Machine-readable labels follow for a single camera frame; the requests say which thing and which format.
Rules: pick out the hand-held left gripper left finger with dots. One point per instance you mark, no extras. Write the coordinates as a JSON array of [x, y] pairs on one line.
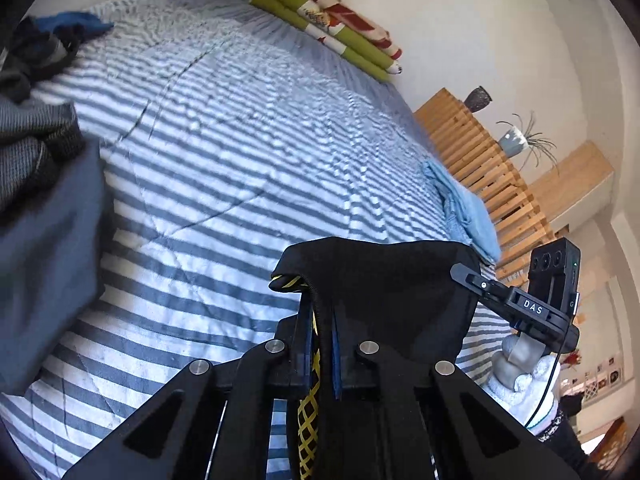
[[301, 360]]

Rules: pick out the grey knit garment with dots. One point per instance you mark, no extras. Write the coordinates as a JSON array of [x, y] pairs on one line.
[[35, 145]]

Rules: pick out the dark blue crumpled cloth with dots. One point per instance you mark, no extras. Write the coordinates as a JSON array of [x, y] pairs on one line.
[[75, 22]]

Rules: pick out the person's right hand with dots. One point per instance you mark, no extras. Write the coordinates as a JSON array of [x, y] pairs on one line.
[[515, 402]]

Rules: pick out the dark speckled vase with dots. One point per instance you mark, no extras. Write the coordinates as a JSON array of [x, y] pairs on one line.
[[477, 98]]

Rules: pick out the light blue folded cloth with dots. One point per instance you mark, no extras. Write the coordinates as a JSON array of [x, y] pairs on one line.
[[475, 220]]

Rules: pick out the wooden slatted bench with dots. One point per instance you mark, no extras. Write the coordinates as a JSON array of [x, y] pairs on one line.
[[475, 160]]

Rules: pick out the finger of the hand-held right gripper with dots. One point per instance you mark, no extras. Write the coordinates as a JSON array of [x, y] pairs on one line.
[[475, 282]]

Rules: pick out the black crumpled garment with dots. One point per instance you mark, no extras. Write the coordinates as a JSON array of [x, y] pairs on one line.
[[30, 60]]

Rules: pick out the red white folded blanket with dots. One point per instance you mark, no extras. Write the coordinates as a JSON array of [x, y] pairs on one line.
[[350, 15]]

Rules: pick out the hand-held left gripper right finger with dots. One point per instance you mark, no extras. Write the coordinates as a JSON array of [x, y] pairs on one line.
[[337, 360]]

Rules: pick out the black garment yellow pattern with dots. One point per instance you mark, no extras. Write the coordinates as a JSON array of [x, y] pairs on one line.
[[390, 280]]

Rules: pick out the green floral folded blanket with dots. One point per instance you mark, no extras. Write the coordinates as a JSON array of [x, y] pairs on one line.
[[362, 54]]

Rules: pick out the slate grey garment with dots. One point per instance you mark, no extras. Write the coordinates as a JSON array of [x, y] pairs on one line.
[[45, 270]]

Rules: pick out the potted plant white blue pot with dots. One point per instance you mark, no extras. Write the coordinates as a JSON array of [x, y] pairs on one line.
[[515, 141]]

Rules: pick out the light wooden door panel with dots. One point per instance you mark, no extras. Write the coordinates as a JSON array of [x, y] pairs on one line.
[[575, 175]]

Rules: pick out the blue white striped bed quilt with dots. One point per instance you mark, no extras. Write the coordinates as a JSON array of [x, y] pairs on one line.
[[225, 135]]

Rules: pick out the person's right forearm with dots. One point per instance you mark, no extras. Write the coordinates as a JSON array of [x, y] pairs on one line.
[[562, 440]]

